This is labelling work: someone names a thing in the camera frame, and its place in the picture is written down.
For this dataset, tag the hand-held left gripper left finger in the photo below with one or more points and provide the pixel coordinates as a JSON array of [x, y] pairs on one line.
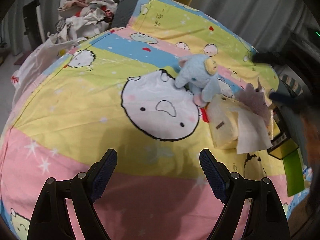
[[105, 172]]

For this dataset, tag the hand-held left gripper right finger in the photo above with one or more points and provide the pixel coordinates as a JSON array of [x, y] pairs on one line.
[[212, 177]]

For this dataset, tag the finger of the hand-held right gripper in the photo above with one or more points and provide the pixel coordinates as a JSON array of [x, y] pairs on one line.
[[287, 101], [267, 57]]

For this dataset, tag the greyish purple fluffy cloth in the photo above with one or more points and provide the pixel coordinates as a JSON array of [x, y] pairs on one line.
[[257, 102]]

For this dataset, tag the black box with green flap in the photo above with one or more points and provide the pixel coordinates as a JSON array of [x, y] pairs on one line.
[[281, 136]]

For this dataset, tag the blue plush elephant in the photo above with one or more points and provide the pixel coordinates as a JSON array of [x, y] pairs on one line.
[[197, 77]]

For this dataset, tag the striped cushion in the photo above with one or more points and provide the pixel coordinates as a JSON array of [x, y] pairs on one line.
[[291, 83]]

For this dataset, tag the yellow tissue pack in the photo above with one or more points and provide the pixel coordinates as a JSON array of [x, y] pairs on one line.
[[222, 127]]

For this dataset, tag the cartoon printed bedsheet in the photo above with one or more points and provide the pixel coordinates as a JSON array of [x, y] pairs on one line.
[[87, 115]]

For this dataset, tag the grey chair backrest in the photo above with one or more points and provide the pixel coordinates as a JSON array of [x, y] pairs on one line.
[[123, 12]]

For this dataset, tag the pile of clothes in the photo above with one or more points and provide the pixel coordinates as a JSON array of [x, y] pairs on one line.
[[85, 17]]

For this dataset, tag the black and white stand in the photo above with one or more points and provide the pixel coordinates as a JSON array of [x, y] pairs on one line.
[[32, 22]]

